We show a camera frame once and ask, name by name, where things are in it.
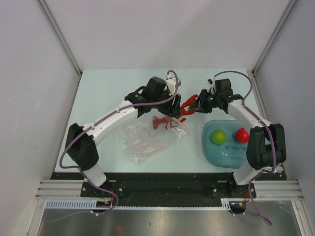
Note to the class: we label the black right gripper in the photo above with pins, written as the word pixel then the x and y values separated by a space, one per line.
pixel 200 104

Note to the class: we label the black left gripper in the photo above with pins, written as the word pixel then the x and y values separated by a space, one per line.
pixel 173 110

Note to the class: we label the green fake food ball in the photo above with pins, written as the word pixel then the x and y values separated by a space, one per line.
pixel 218 137

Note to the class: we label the clear zip top bag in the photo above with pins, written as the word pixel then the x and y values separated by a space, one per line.
pixel 150 134

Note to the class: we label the red fake food ball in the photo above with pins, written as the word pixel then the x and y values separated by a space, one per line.
pixel 242 136

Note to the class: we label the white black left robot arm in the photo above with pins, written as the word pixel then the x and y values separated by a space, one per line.
pixel 82 141

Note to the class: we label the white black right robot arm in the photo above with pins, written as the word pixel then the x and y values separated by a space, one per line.
pixel 249 120

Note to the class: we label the teal translucent plastic container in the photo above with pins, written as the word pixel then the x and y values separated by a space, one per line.
pixel 232 154

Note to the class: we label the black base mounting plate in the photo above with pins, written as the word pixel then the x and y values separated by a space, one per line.
pixel 215 185

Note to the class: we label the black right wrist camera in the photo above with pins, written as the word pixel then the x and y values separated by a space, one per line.
pixel 220 87

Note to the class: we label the right aluminium corner post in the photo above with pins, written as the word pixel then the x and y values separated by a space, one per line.
pixel 289 8

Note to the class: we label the aluminium corner post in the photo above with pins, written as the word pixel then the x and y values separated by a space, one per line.
pixel 51 20
pixel 289 8

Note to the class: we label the white slotted cable duct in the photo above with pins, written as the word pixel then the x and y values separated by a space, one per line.
pixel 78 204

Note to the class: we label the aluminium front frame rail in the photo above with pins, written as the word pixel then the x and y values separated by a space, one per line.
pixel 262 190

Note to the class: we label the left aluminium corner post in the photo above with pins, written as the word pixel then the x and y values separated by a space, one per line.
pixel 51 20

